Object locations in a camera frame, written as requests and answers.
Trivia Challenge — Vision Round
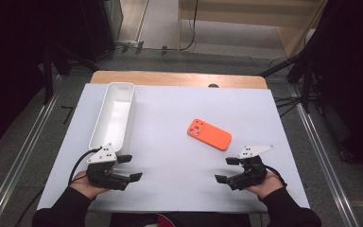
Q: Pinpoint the person's right hand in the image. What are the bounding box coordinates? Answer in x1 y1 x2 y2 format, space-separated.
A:
245 171 285 201

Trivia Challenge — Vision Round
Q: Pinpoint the white power strip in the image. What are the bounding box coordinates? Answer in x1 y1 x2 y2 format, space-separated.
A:
116 39 140 47

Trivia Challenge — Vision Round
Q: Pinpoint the white plastic bin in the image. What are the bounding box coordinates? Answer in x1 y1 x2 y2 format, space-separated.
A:
88 81 136 155

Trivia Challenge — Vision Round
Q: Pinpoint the dark curtain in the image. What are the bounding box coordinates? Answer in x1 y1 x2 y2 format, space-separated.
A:
308 0 363 178
0 0 86 155

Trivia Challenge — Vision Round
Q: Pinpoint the orange phone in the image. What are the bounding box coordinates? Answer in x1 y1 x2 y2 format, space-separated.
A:
186 118 233 151

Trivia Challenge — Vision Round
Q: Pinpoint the right hand-held gripper black cable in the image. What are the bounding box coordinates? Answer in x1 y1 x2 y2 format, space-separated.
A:
264 165 288 189

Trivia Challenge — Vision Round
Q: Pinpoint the red and white item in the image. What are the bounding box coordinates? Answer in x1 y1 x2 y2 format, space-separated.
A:
150 213 176 227

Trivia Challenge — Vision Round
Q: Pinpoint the person's left hand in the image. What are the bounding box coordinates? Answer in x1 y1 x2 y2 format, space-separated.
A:
70 169 112 201

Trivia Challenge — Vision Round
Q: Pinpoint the metal floor rail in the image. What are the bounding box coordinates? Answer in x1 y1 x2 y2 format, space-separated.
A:
0 75 64 227
287 84 360 227

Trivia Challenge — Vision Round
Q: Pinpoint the left hand-held gripper black cable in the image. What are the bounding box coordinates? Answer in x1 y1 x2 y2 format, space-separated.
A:
67 147 103 186

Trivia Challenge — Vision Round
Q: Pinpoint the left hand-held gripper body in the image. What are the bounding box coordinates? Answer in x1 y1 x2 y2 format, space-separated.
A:
85 142 131 192

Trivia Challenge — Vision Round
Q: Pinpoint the white table mat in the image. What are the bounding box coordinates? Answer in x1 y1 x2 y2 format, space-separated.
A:
37 82 311 213

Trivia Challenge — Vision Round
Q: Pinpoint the hanging black cable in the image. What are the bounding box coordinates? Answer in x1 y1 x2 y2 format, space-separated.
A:
162 0 199 52

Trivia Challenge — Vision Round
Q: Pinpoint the light wooden shelf frame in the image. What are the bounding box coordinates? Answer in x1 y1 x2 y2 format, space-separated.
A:
178 0 329 60

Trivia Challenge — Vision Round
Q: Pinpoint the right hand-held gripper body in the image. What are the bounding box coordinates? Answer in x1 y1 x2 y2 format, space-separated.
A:
227 145 275 191

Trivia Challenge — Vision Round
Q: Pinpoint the black cabinet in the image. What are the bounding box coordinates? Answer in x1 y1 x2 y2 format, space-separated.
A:
79 0 124 62

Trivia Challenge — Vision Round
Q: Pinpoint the hand-held gripper black cable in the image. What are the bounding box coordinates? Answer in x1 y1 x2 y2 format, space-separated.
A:
67 147 103 186
264 165 288 189

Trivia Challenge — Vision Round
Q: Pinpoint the black metal stand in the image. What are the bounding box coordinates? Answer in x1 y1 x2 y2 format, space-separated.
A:
42 46 56 105

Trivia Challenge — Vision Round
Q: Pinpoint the black tripod stand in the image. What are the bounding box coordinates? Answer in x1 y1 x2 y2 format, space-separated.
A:
259 51 322 118

